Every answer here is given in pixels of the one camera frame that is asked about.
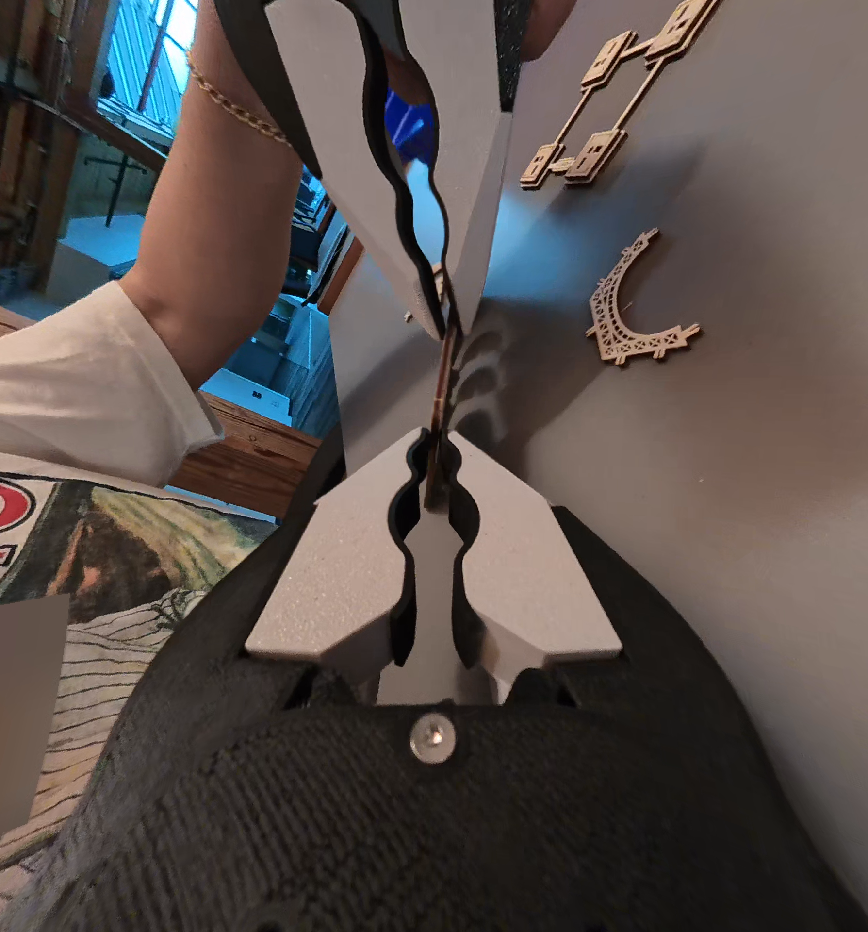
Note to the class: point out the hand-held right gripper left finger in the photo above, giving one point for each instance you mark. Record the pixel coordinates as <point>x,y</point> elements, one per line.
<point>332,582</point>

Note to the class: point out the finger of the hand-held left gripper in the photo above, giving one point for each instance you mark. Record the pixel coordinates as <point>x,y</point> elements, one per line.
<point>470,145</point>
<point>332,109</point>

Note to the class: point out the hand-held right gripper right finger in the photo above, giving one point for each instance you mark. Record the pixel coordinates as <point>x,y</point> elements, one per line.
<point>543,582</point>

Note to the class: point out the large wooden puzzle sheet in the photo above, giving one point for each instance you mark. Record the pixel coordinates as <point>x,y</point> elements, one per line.
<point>441,378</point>

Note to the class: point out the grey desk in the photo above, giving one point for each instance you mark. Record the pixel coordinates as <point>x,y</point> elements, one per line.
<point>768,510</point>

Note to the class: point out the person's left hand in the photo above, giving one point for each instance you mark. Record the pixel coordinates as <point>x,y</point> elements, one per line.
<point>215,44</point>

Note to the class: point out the window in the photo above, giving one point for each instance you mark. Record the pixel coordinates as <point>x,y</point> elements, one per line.
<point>142,65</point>

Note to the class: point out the curved wooden lattice piece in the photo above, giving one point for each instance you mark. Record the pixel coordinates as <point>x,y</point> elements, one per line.
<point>612,327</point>

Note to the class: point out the printed white t-shirt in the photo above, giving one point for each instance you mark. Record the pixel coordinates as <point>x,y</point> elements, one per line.
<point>77,378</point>

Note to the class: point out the wooden four-block frame piece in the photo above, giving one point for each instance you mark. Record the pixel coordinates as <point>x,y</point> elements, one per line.
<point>601,149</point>

